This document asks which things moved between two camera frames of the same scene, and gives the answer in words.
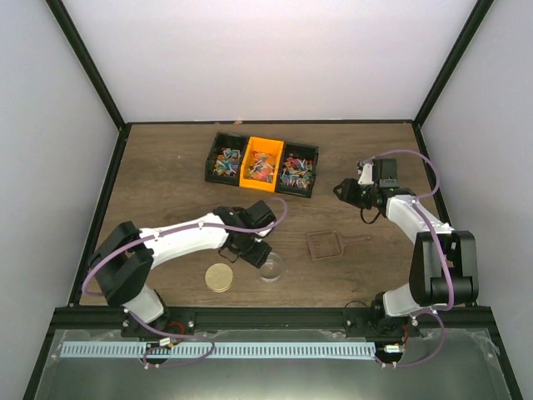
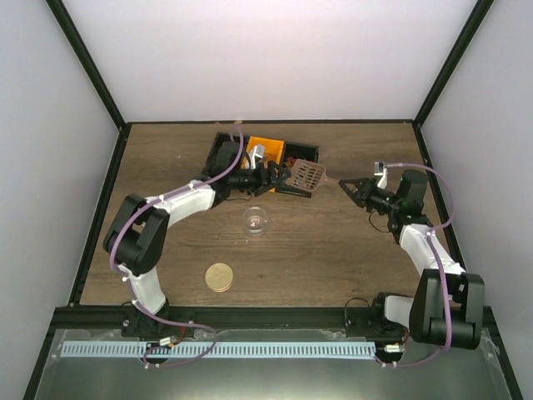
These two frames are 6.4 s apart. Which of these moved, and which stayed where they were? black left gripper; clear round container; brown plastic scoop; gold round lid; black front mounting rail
Moved: black left gripper; brown plastic scoop; clear round container
Stayed: gold round lid; black front mounting rail
